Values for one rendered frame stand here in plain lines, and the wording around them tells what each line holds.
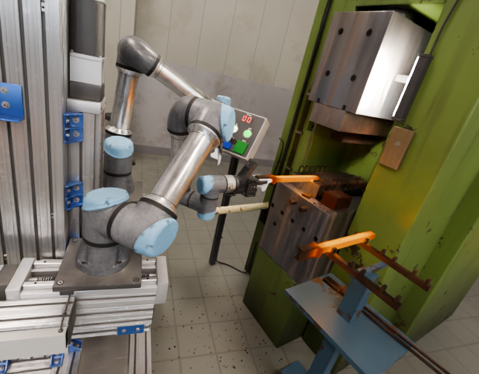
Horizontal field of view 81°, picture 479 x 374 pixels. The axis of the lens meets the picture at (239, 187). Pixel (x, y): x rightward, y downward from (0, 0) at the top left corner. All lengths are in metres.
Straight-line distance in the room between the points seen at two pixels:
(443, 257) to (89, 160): 1.73
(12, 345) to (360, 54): 1.53
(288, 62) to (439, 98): 3.48
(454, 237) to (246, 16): 3.61
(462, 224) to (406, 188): 0.49
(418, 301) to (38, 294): 1.81
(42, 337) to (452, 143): 1.45
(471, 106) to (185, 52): 3.51
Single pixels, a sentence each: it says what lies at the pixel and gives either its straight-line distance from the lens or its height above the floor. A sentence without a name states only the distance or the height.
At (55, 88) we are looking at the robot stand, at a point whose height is 1.28.
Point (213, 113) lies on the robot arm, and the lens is 0.92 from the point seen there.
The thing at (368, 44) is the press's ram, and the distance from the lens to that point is 1.42.
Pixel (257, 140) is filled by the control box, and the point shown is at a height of 1.07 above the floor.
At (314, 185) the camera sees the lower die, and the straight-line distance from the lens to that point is 1.50.
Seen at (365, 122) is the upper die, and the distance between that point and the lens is 1.55.
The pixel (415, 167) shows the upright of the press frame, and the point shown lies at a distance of 1.39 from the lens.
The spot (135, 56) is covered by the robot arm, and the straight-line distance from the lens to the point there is 1.25.
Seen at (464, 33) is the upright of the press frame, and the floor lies 1.72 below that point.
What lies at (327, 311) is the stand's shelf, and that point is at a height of 0.67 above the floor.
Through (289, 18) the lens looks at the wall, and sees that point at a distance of 4.67.
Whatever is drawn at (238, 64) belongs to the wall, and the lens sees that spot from 4.39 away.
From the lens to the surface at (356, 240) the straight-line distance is 1.19.
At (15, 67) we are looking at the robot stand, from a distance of 0.95.
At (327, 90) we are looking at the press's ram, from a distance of 1.49.
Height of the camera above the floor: 1.44
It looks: 22 degrees down
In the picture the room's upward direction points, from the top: 13 degrees clockwise
